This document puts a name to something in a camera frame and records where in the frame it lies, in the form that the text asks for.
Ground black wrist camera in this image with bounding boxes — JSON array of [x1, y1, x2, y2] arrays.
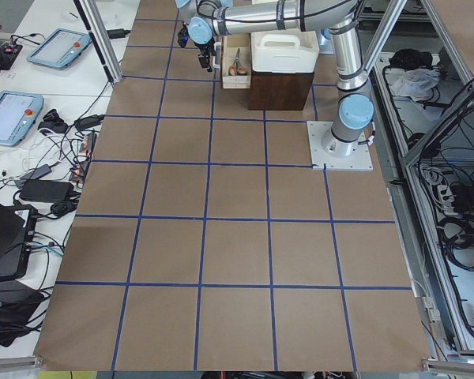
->
[[177, 24, 190, 48]]

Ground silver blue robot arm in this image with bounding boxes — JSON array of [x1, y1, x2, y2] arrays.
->
[[175, 0, 374, 158]]

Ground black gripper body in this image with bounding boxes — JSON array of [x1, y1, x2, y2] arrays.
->
[[196, 42, 216, 59]]

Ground light wooden drawer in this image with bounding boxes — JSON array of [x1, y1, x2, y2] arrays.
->
[[220, 34, 251, 89]]

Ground grey orange handled scissors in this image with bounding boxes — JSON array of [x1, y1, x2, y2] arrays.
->
[[228, 48, 247, 76]]

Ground black power adapter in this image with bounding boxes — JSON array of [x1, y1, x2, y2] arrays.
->
[[19, 180, 74, 203]]

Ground white drawer handle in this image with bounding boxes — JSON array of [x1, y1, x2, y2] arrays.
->
[[212, 41, 222, 69]]

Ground black laptop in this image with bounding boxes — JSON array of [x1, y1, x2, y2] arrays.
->
[[0, 204, 38, 281]]

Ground white crumpled cloth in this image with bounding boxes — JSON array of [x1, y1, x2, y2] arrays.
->
[[390, 68, 441, 102]]

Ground blue teach pendant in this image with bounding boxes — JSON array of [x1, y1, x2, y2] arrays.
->
[[27, 28, 92, 69], [0, 90, 44, 147]]

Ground cream plastic tray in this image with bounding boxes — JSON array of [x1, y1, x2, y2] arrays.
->
[[250, 29, 319, 73]]

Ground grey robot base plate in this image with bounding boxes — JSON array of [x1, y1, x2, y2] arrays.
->
[[307, 121, 373, 171]]

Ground brown paper table mat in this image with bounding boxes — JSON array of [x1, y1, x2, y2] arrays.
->
[[36, 1, 430, 372]]

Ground upper blue teach pendant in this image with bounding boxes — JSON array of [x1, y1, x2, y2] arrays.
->
[[27, 28, 92, 69]]

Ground lower blue teach pendant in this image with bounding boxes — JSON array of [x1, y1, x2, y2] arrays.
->
[[0, 90, 44, 147]]

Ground aluminium frame post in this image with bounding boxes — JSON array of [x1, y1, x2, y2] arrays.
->
[[73, 0, 122, 85]]

